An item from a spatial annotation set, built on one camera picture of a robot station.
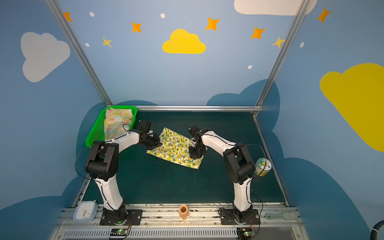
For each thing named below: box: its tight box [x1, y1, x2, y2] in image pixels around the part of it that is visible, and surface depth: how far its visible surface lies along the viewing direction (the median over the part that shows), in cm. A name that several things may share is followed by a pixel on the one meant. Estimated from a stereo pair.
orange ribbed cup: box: [179, 204, 190, 220], surface depth 69 cm
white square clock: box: [73, 200, 98, 222], surface depth 75 cm
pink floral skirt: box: [104, 107, 133, 141], surface depth 113 cm
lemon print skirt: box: [146, 127, 204, 170], surface depth 100 cm
